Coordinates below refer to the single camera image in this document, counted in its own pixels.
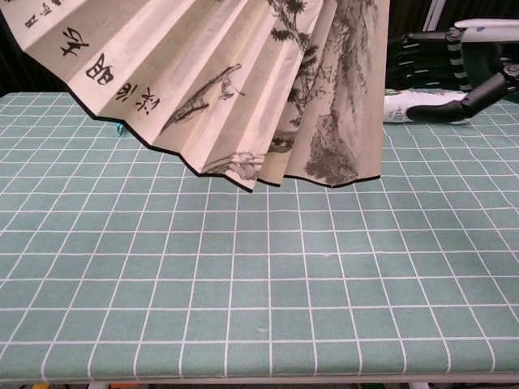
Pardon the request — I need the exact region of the green checkered tablecloth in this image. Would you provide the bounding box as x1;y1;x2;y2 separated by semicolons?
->
0;92;519;384

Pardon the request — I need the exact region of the painted paper folding fan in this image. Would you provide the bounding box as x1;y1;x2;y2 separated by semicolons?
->
0;0;390;194

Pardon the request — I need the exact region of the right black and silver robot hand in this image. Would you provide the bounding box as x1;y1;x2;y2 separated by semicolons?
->
387;18;519;125

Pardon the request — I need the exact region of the white bottle with yellow cap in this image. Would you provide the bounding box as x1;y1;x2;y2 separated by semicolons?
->
383;89;474;126

